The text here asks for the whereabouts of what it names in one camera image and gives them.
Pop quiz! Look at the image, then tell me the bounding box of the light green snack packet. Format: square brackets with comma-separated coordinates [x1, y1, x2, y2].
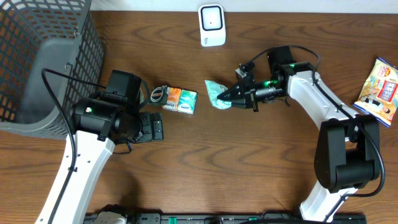
[205, 80, 231, 110]

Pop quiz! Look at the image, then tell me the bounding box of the dark green round-logo packet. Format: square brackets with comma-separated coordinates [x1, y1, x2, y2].
[148, 85, 170, 106]

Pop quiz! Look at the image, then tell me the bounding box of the orange small snack packet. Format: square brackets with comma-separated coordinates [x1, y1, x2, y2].
[162, 87, 182, 111]

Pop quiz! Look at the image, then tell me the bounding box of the teal small snack packet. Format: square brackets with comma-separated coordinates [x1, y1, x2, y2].
[177, 90, 197, 114]

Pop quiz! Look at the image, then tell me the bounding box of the large beige snack bag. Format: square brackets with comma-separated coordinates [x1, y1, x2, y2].
[353, 57, 397, 128]

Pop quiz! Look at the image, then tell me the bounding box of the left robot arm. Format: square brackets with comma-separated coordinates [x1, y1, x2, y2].
[37, 68, 164, 223]

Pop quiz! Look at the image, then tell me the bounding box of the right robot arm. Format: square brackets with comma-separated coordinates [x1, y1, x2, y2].
[217, 45, 386, 223]

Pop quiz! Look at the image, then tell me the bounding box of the white barcode scanner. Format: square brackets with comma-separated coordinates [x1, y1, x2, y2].
[198, 4, 226, 47]

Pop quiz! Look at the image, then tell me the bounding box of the dark grey mesh plastic basket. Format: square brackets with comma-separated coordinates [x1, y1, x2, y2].
[1, 0, 104, 139]

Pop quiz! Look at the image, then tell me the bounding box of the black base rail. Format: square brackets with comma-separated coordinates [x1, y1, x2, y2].
[83, 211, 368, 224]

